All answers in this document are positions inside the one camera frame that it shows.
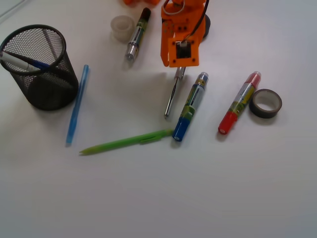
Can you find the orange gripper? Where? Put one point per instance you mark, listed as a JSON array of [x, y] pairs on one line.
[[181, 19]]

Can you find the silver capped pen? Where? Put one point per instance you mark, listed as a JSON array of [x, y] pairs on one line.
[[177, 78]]

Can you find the blue capped marker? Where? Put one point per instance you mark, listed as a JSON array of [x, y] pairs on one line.
[[192, 103]]

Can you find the red capped marker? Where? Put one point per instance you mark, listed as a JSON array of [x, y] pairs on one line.
[[240, 102]]

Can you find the light blue pen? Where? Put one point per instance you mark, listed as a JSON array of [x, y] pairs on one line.
[[75, 112]]

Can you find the green mechanical pencil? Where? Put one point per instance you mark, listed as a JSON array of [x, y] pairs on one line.
[[140, 139]]

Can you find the dark blue mechanical pencil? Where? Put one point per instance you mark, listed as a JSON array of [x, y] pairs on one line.
[[37, 65]]

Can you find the clear white pen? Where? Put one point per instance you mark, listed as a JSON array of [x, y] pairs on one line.
[[17, 62]]

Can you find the black mesh pen holder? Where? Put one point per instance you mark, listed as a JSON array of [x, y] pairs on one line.
[[51, 86]]

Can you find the clear tape roll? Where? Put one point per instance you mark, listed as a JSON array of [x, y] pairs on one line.
[[122, 27]]

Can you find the black capped marker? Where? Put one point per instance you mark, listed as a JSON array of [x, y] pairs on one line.
[[136, 39]]

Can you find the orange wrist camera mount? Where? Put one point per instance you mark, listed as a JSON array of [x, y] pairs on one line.
[[183, 54]]

